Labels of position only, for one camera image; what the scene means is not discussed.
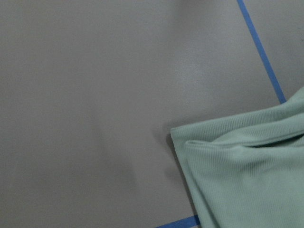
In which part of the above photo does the olive green long-sleeve shirt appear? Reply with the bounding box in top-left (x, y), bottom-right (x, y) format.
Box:
top-left (171, 89), bottom-right (304, 228)

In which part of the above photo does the brown paper table cover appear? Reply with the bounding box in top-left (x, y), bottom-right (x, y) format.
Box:
top-left (0, 0), bottom-right (304, 228)

